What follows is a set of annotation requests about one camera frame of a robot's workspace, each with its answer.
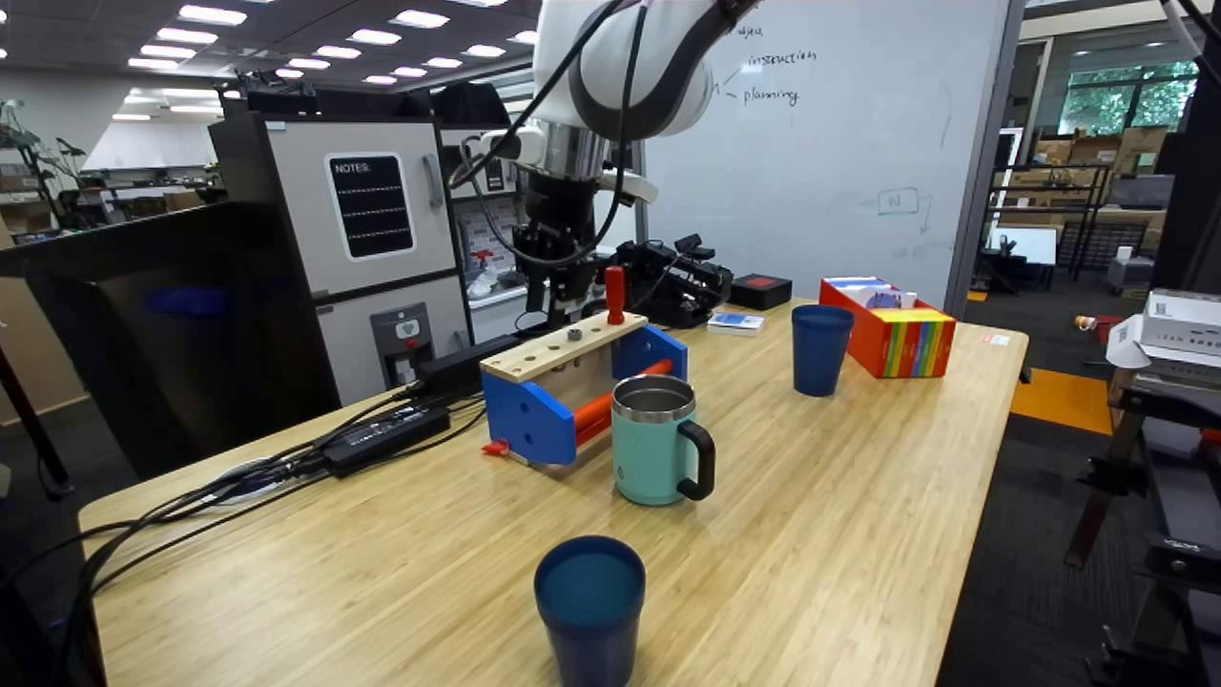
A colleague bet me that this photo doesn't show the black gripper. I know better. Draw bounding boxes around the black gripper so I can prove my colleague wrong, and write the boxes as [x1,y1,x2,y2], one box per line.
[510,172,603,328]

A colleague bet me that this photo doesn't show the red toy bolt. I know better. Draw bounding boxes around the red toy bolt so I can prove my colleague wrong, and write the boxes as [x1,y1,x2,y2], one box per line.
[603,263,630,328]

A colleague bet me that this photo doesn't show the blue wooden toy workbench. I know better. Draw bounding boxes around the blue wooden toy workbench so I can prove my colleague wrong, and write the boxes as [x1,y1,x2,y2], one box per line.
[476,307,694,473]

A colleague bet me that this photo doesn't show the blue white card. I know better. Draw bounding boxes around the blue white card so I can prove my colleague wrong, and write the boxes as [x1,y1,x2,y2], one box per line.
[702,307,772,341]

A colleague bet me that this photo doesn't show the black box red top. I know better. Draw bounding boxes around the black box red top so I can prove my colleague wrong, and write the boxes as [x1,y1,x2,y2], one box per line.
[725,266,797,312]

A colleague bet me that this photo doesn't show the white machine black panel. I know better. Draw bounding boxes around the white machine black panel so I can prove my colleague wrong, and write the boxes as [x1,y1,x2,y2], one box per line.
[207,112,476,410]

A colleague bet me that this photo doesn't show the black power adapter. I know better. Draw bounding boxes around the black power adapter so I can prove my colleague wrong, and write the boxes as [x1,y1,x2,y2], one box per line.
[322,396,454,477]

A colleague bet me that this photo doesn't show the tall blue plastic cup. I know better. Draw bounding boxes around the tall blue plastic cup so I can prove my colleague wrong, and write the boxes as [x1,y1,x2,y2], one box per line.
[787,302,860,399]

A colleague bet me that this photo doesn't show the small dark blue cup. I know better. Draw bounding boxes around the small dark blue cup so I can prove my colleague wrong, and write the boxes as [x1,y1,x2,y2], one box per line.
[530,532,647,687]

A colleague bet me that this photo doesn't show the orange book box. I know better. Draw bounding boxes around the orange book box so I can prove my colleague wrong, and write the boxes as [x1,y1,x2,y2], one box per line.
[818,271,961,387]

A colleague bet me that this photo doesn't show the white whiteboard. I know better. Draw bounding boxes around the white whiteboard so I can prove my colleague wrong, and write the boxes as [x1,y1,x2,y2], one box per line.
[632,0,1030,317]

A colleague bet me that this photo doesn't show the dark partition cabinet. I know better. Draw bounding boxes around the dark partition cabinet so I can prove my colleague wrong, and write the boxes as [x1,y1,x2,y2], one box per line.
[0,197,343,477]

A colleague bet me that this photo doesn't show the white printer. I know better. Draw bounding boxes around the white printer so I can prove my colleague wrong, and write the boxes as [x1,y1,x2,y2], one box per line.
[1104,282,1221,375]

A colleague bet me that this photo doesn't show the white wrist camera block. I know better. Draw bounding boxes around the white wrist camera block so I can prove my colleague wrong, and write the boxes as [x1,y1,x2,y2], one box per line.
[600,168,664,211]

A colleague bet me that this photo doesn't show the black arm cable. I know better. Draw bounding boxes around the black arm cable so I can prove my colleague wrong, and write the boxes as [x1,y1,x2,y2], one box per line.
[440,0,655,274]

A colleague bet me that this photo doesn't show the teal mug black handle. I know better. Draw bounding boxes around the teal mug black handle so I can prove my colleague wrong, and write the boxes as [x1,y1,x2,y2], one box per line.
[605,375,722,510]

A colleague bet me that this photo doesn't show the black table cables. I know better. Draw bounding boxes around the black table cables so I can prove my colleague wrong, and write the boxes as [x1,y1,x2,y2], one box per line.
[72,389,488,603]

